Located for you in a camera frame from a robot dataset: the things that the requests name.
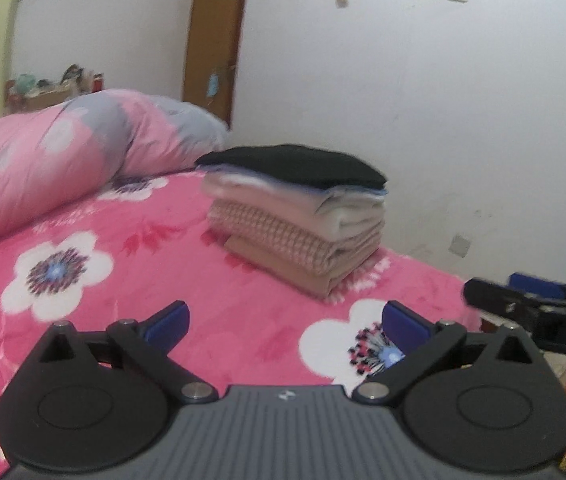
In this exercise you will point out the clutter of small items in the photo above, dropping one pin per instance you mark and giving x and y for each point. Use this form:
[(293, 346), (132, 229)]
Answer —
[(53, 90)]

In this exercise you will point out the pink floral blanket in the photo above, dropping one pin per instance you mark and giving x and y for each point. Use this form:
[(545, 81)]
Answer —
[(173, 270)]

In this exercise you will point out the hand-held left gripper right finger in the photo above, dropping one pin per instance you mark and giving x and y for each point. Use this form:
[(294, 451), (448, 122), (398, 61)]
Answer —
[(405, 325)]

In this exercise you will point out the black T-shirt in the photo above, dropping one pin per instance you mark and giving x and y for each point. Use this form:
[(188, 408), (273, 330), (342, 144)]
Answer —
[(293, 162)]

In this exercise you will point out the pale pink folded cloth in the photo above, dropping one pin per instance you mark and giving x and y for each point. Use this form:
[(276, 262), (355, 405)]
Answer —
[(313, 207)]

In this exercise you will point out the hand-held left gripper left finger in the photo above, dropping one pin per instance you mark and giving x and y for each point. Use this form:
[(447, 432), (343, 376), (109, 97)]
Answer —
[(168, 322)]

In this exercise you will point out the brown wooden door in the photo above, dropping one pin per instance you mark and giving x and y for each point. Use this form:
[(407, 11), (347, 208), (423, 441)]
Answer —
[(215, 25)]

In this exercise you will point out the blue hanging pouch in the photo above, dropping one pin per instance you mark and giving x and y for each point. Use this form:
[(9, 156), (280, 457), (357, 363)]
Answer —
[(213, 85)]

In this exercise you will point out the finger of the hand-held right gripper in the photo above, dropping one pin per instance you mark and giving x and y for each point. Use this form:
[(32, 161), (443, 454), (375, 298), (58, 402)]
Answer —
[(543, 287), (503, 302)]

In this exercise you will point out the pink grey floral quilt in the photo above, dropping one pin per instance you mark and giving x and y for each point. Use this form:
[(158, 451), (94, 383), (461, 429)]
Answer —
[(38, 170)]

